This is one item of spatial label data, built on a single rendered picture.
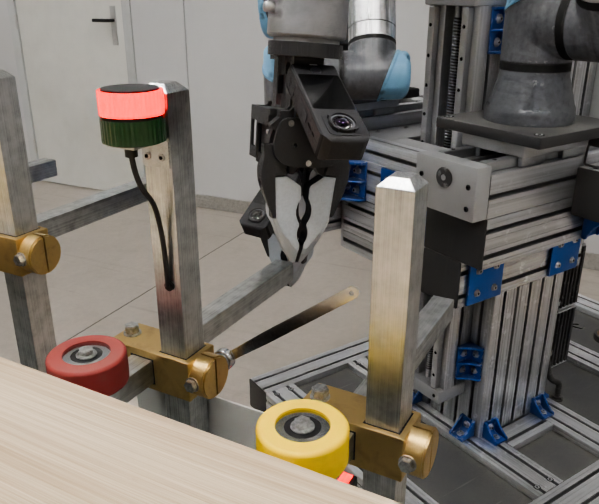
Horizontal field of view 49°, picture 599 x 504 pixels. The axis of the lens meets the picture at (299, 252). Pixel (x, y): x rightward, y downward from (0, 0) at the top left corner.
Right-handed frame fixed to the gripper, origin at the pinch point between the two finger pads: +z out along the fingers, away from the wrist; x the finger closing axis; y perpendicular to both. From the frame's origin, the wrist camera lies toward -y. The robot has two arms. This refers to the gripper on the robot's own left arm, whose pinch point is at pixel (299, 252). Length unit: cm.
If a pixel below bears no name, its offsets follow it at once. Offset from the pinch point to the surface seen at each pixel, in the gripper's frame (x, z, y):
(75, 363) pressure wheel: 21.3, 12.1, 4.4
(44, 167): 23, 3, 67
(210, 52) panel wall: -65, -20, 317
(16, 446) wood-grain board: 26.5, 13.8, -6.7
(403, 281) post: -5.0, -0.7, -12.2
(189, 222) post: 9.5, -1.3, 7.6
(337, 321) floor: -85, 81, 167
